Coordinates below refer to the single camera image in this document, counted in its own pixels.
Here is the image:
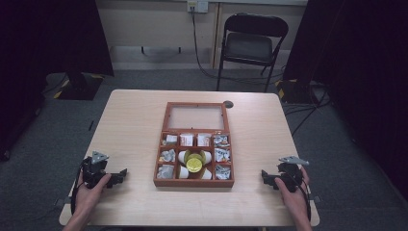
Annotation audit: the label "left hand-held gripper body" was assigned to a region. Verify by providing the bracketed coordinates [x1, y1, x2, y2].
[81, 150, 111, 190]

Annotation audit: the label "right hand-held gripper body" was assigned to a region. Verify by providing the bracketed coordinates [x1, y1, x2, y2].
[276, 155, 311, 193]

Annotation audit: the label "person's right hand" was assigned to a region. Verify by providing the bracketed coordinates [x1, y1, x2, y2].
[273, 166, 312, 215]

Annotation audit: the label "person's left hand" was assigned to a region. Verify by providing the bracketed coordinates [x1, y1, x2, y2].
[74, 172, 113, 215]

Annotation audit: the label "crumpled silver packet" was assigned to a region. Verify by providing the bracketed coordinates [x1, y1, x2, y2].
[156, 164, 175, 180]
[161, 134, 179, 147]
[159, 148, 177, 163]
[214, 147, 232, 164]
[213, 134, 231, 148]
[215, 164, 232, 180]

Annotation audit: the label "white red sachet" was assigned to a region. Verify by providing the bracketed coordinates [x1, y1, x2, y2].
[196, 133, 212, 147]
[179, 133, 194, 147]

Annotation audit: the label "brown wooden compartment box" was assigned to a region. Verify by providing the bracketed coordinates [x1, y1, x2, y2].
[153, 101, 235, 189]

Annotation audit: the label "pile of small creamer cups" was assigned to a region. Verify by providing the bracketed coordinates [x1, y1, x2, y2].
[177, 149, 214, 181]

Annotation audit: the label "black stand base yellow tape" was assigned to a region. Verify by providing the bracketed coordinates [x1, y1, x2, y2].
[274, 78, 319, 105]
[53, 71, 106, 101]

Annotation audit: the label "black folding chair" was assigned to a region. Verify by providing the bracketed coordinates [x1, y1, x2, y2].
[216, 13, 290, 93]

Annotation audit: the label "dark curtain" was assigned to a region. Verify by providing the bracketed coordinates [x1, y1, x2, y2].
[0, 0, 115, 97]
[283, 0, 408, 201]

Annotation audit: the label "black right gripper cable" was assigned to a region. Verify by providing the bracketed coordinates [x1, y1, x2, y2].
[297, 179, 313, 223]

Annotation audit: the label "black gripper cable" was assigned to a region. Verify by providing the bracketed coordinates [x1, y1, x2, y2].
[69, 159, 89, 216]
[297, 179, 313, 223]

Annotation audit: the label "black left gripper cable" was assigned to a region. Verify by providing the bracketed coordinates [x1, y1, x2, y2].
[69, 159, 89, 216]

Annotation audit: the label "black floor cables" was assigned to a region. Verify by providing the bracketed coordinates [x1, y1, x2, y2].
[283, 88, 333, 138]

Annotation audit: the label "white wall socket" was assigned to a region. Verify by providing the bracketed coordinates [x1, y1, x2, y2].
[187, 0, 210, 14]

